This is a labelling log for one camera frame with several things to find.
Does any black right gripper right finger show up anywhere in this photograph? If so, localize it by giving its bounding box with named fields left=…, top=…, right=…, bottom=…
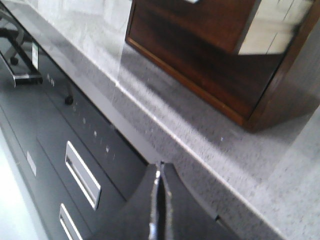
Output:
left=160, top=163, right=239, bottom=240

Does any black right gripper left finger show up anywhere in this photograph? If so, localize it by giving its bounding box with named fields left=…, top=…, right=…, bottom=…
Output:
left=90, top=164, right=163, bottom=240

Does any dark wooden drawer cabinet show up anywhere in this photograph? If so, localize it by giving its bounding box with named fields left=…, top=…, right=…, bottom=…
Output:
left=125, top=0, right=320, bottom=131

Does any dark wooden drawer front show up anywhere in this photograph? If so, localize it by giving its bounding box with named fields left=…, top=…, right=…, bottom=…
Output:
left=130, top=0, right=261, bottom=54

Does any black glass built-in appliance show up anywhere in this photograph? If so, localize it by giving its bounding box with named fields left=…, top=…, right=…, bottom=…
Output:
left=0, top=3, right=157, bottom=240

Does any white QR code sticker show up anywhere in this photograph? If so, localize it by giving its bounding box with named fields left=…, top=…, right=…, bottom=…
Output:
left=32, top=42, right=39, bottom=70

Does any silver recessed drawer handle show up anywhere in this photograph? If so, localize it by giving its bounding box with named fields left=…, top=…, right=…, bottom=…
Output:
left=64, top=140, right=102, bottom=211

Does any lower silver recessed handle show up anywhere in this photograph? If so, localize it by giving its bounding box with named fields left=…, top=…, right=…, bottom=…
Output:
left=59, top=203, right=83, bottom=240

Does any silver appliance handle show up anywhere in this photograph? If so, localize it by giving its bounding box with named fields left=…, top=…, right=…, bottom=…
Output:
left=0, top=52, right=43, bottom=87

